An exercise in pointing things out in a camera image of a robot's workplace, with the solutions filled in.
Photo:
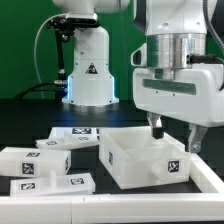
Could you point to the white door panel with peg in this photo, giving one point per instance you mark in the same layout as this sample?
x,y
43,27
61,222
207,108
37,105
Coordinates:
x,y
57,144

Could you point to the white cabinet drawer box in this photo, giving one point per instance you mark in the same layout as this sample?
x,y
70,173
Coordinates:
x,y
29,162

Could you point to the flat white panel four tags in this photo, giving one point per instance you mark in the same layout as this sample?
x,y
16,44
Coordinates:
x,y
76,132

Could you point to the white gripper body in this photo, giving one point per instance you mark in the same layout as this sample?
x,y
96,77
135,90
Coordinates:
x,y
195,96

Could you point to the black camera on stand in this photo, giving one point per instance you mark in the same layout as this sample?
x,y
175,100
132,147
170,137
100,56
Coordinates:
x,y
64,27

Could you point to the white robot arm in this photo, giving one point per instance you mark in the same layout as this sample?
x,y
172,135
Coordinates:
x,y
173,75

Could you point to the white L-shaped obstacle frame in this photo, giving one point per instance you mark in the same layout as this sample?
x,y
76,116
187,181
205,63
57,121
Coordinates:
x,y
206,205

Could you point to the white cabinet body box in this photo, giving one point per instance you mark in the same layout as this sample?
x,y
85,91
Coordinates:
x,y
135,159

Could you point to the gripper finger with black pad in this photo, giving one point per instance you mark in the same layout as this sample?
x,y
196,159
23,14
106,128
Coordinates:
x,y
156,125
196,136

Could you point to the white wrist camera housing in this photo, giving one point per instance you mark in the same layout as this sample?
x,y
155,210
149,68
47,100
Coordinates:
x,y
139,56

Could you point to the white front panel with peg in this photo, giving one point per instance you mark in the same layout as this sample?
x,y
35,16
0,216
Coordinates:
x,y
74,184

